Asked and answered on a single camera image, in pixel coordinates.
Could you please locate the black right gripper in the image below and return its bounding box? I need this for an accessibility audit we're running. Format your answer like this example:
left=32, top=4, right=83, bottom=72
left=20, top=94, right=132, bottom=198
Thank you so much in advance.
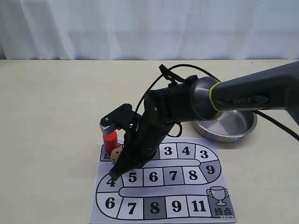
left=109, top=113, right=174, bottom=179

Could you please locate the wooden die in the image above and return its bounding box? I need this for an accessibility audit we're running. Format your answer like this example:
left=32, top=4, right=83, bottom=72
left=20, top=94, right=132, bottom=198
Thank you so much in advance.
left=111, top=147, right=122, bottom=164

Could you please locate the red cylinder game piece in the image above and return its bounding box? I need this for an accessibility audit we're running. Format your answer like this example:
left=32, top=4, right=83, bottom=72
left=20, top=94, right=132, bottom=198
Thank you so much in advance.
left=103, top=131, right=118, bottom=154

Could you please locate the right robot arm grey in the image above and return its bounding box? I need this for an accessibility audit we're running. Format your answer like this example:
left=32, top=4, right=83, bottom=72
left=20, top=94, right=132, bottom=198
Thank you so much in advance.
left=109, top=62, right=299, bottom=180

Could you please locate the paper game board sheet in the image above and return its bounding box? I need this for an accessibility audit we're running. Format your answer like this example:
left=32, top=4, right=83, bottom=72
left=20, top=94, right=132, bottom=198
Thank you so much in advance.
left=89, top=137, right=236, bottom=224

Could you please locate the stainless steel bowl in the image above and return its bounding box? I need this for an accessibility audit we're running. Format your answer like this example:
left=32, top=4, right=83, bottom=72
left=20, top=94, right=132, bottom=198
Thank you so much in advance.
left=191, top=111, right=257, bottom=143

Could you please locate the white curtain backdrop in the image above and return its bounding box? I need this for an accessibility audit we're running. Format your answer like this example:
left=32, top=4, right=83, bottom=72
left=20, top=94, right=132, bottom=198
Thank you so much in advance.
left=0, top=0, right=299, bottom=60

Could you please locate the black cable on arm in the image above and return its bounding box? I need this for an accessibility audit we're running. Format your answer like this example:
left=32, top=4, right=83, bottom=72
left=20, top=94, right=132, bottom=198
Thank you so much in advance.
left=134, top=64, right=299, bottom=142

